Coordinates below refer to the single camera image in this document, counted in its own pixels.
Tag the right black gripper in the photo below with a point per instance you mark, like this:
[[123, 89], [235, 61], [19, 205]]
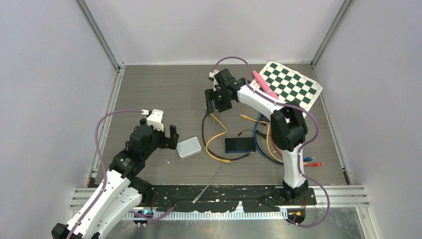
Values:
[[210, 95]]

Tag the green white checkerboard mat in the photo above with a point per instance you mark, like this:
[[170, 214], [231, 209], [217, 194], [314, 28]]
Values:
[[291, 85]]

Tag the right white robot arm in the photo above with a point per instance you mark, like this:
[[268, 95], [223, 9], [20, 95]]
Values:
[[287, 124]]

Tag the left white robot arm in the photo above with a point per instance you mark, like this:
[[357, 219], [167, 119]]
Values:
[[121, 189]]

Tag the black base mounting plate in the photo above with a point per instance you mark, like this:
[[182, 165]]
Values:
[[222, 198]]

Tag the white small router box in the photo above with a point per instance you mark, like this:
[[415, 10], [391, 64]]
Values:
[[188, 147]]

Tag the pink toy microphone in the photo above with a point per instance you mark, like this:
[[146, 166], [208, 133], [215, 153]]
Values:
[[263, 84]]

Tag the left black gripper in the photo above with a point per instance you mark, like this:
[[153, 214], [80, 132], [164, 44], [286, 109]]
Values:
[[170, 142]]

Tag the aluminium front rail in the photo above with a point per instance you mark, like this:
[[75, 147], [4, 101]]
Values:
[[333, 196]]

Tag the black network switch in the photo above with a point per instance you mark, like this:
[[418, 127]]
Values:
[[240, 145]]

